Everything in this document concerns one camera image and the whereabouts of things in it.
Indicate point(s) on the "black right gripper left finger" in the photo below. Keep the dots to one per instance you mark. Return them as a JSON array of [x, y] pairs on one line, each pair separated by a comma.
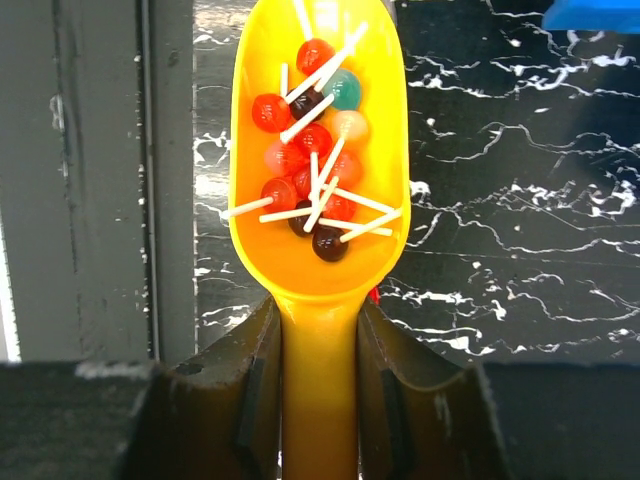
[[213, 416]]

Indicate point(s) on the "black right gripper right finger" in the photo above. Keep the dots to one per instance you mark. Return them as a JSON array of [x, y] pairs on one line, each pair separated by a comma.
[[424, 417]]

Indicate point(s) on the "yellow plastic scoop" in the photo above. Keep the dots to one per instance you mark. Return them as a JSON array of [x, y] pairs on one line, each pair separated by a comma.
[[319, 301]]

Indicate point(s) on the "blue bin with star candies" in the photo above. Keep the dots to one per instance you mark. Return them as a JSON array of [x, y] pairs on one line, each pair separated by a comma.
[[619, 16]]

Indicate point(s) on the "red jar lid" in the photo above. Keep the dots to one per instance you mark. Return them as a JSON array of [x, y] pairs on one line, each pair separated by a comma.
[[374, 295]]

